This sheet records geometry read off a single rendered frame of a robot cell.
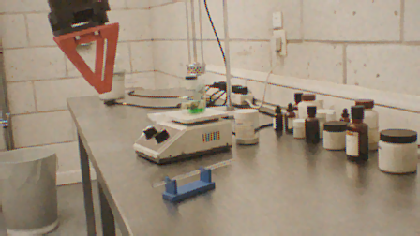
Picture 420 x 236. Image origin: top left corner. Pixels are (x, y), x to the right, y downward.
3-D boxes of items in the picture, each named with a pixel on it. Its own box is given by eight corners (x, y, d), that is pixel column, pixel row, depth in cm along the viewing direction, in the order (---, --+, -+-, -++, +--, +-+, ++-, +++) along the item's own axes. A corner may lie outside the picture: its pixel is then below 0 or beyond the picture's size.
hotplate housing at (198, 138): (158, 165, 105) (156, 128, 104) (133, 154, 116) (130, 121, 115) (242, 147, 117) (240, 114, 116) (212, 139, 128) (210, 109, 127)
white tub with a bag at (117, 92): (105, 95, 230) (100, 50, 226) (133, 95, 226) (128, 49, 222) (89, 100, 216) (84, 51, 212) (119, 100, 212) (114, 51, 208)
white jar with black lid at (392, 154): (424, 168, 94) (425, 131, 92) (405, 176, 89) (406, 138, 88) (390, 162, 99) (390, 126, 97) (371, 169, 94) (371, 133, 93)
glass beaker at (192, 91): (176, 115, 117) (173, 80, 116) (201, 111, 120) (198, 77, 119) (187, 119, 111) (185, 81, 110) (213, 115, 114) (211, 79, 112)
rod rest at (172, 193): (173, 202, 82) (172, 182, 82) (160, 198, 85) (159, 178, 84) (216, 186, 89) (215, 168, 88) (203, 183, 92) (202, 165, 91)
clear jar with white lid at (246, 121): (238, 140, 126) (237, 109, 124) (262, 140, 124) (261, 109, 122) (232, 144, 120) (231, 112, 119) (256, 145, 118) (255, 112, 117)
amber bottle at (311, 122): (319, 143, 117) (318, 107, 115) (304, 143, 118) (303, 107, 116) (320, 140, 120) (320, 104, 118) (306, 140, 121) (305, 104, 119)
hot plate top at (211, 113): (186, 124, 109) (186, 119, 108) (160, 117, 119) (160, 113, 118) (230, 116, 115) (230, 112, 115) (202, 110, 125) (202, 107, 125)
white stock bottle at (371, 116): (349, 151, 109) (349, 102, 107) (352, 144, 114) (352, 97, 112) (378, 152, 107) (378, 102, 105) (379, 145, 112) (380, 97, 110)
